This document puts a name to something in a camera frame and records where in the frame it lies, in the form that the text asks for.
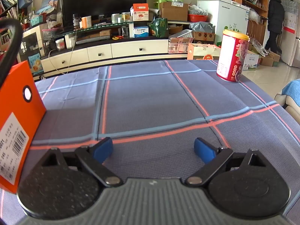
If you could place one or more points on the orange and white carton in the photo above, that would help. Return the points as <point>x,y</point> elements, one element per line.
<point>140,14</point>

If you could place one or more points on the orange and white gift bag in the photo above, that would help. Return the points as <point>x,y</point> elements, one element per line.
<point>201,51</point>

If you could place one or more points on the brown cardboard box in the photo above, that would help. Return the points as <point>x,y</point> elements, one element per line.
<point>173,13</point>

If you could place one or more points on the white refrigerator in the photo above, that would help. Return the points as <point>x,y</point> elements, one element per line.
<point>290,46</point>

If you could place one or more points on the white and black television cabinet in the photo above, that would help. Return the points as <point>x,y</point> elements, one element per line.
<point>124,49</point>

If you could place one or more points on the black flat television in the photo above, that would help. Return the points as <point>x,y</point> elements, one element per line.
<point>103,0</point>

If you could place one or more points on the red plastic basin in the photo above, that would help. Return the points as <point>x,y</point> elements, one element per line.
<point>197,18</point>

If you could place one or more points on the dark bookshelf with books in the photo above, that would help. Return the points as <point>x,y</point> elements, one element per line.
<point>9,0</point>

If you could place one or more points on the red can with yellow lid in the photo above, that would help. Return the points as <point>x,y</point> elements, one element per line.
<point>234,58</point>

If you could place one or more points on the pink plastic basket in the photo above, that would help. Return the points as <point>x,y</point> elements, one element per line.
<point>51,33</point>

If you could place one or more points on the white glass-door cabinet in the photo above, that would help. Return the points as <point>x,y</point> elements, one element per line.
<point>30,49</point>

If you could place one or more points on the beige sofa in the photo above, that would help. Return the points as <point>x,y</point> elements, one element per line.
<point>290,105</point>

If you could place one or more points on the orange cardboard box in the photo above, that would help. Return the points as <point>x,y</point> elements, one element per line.
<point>21,98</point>

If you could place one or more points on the blue checked tablecloth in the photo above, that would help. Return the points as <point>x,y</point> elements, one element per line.
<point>150,98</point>

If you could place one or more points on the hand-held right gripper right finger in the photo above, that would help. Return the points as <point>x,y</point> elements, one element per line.
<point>204,148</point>

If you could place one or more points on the blue hanging bag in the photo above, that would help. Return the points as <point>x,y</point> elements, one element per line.
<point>25,1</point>

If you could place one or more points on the blue and white box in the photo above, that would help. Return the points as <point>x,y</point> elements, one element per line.
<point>141,32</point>

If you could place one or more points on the green foil bag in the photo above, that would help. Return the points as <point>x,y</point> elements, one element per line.
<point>159,28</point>

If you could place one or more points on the white chest freezer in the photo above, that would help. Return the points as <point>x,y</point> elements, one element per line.
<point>222,14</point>

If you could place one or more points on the blue blanket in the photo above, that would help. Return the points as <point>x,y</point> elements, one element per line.
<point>293,89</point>

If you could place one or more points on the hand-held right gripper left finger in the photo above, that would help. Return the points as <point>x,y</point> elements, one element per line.
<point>103,148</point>

